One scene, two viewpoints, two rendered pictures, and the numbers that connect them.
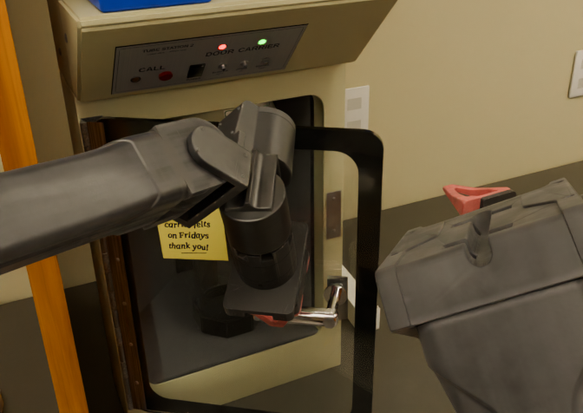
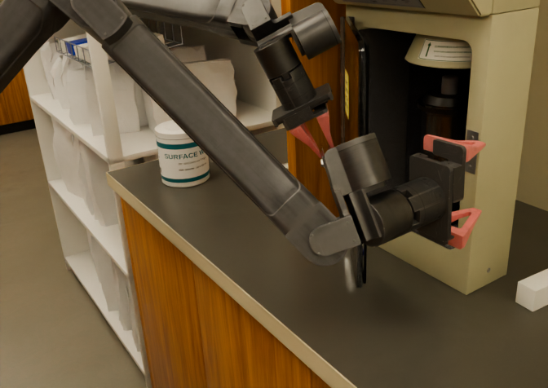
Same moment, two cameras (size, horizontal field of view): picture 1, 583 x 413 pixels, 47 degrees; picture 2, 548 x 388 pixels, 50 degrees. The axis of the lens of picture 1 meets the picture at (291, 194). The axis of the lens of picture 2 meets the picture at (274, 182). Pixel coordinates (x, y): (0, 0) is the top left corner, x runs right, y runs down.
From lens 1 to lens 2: 94 cm
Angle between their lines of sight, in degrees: 73
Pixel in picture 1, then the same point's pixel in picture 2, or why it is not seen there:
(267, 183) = (273, 38)
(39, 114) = not seen: hidden behind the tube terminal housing
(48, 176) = not seen: outside the picture
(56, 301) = not seen: hidden behind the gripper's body
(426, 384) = (471, 343)
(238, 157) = (260, 17)
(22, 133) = (287, 4)
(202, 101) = (398, 23)
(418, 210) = not seen: outside the picture
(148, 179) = (216, 8)
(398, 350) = (509, 325)
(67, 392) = (290, 154)
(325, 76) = (475, 28)
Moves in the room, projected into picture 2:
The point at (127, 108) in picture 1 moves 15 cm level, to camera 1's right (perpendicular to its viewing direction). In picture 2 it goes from (364, 16) to (394, 28)
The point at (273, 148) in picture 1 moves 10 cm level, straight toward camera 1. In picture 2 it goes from (298, 27) to (232, 32)
